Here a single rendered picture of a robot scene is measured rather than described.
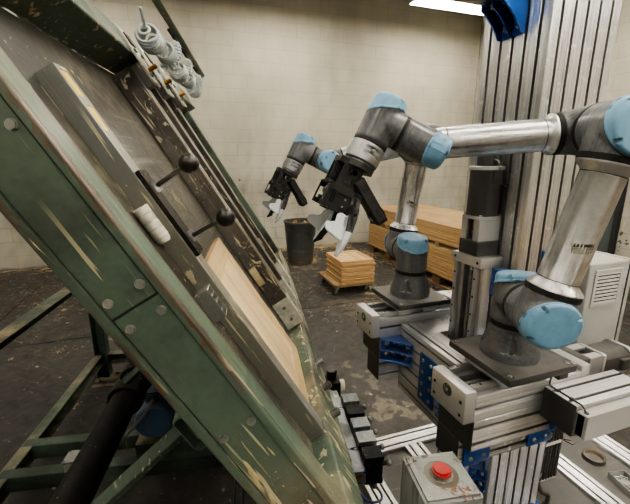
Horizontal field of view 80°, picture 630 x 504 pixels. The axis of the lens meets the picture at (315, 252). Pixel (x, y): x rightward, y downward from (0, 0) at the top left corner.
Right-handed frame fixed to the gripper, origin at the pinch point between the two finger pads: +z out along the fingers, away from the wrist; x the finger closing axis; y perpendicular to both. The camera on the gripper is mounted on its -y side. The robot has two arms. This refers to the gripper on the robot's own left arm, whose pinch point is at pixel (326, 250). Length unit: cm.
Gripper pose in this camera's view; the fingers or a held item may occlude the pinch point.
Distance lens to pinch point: 83.5
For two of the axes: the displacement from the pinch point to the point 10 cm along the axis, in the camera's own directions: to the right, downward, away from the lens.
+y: -8.4, -3.9, -3.7
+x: 3.0, 2.2, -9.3
